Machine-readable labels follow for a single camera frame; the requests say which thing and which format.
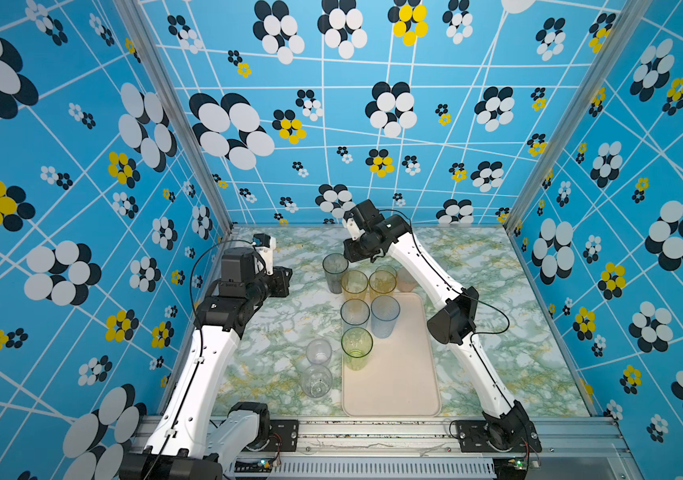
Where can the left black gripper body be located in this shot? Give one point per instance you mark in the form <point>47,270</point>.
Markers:
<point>267,286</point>

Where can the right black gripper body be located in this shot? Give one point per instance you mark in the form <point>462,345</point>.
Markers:
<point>359,249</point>

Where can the amber tall glass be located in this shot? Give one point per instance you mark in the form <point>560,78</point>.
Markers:
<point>355,285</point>
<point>381,282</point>

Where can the grey smoky tall glass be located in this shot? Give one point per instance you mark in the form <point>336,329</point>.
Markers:
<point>335,265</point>

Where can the small pink frosted glass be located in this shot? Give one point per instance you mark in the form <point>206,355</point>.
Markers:
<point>405,281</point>

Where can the blue frosted tall glass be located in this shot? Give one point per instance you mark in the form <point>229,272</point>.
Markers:
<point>384,313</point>

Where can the blue clear faceted glass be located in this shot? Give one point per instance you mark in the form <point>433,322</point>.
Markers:
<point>355,314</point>

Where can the green clear glass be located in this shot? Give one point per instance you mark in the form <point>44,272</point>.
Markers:
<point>357,344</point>

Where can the small yellow glass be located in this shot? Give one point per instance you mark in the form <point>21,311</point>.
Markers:
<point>389,269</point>

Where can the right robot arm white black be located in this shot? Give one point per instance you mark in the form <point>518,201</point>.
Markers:
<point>454,325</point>

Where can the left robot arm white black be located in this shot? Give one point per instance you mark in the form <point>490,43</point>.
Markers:
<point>184,444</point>

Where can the beige plastic tray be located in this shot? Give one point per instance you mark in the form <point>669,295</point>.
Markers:
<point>397,376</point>

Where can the small clear glass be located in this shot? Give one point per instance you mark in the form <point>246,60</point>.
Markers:
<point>319,352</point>

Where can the large clear glass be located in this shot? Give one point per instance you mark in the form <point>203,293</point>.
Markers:
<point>317,381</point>

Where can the left green circuit board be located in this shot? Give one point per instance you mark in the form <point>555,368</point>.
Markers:
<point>256,466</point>

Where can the green circuit board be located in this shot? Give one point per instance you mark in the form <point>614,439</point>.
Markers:
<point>256,466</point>
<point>510,468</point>

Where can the right green circuit board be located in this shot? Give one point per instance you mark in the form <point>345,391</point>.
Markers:
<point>510,468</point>

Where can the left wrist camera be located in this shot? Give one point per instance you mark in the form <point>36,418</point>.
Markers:
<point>265,244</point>

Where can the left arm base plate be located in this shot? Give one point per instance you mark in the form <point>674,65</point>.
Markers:
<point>283,436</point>

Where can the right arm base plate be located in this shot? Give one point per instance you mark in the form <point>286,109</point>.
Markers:
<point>473,437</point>

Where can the aluminium front rail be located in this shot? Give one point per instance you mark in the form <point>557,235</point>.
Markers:
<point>421,448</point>

